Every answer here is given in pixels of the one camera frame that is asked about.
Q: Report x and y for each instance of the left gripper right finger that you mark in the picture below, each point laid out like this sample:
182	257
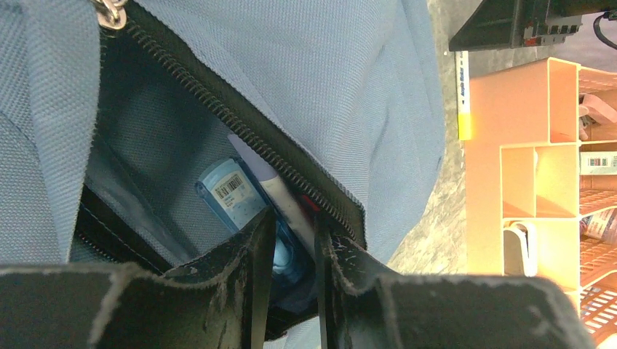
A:
365	304

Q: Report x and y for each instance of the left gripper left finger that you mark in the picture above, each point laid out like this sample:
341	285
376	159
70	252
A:
217	301

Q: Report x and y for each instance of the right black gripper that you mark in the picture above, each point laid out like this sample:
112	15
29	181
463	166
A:
509	24

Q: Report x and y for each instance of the yellow pen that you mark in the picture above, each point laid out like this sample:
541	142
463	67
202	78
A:
463	98

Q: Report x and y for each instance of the blue-grey backpack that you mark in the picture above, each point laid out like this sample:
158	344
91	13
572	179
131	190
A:
111	110

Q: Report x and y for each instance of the pink highlighter marker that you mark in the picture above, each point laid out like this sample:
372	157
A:
307	205

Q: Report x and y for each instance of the orange plastic desk organizer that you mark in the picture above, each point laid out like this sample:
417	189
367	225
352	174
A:
523	166

